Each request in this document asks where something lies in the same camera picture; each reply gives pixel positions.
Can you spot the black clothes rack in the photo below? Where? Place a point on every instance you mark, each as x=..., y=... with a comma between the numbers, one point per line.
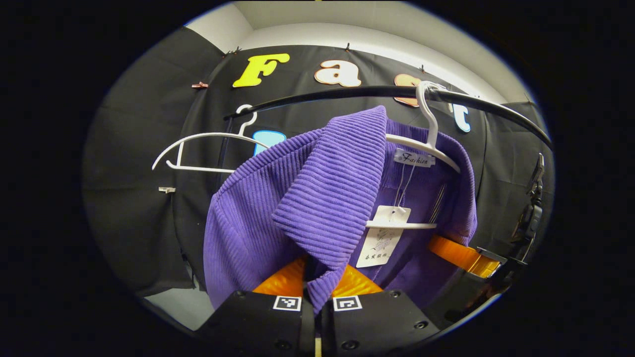
x=347, y=91

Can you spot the white hanger with paper tag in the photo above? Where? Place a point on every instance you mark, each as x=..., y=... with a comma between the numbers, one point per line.
x=430, y=129

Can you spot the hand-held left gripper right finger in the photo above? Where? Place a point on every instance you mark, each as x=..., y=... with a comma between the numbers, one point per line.
x=377, y=322

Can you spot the small white clip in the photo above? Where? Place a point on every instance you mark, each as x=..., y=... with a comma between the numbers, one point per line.
x=166, y=189

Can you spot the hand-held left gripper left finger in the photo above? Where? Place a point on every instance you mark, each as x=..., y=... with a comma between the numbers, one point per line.
x=258, y=322

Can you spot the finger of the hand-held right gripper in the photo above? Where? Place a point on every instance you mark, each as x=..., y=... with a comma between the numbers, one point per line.
x=456, y=253

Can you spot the purple ribbed jacket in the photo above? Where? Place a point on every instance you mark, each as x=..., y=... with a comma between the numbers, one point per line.
x=322, y=188

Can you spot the small red clip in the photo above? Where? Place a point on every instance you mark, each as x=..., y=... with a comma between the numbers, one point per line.
x=200, y=85

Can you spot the black backdrop cloth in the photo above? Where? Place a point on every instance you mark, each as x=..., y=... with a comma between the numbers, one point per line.
x=149, y=139

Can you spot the empty white hanger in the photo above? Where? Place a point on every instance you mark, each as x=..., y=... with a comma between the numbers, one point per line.
x=208, y=134

